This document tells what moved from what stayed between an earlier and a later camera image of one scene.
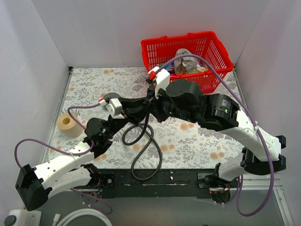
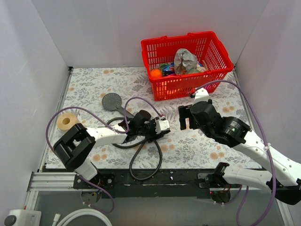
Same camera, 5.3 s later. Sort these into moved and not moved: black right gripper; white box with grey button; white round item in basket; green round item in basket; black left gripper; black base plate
Moved: black left gripper; black right gripper
Not moved: white round item in basket; black base plate; green round item in basket; white box with grey button
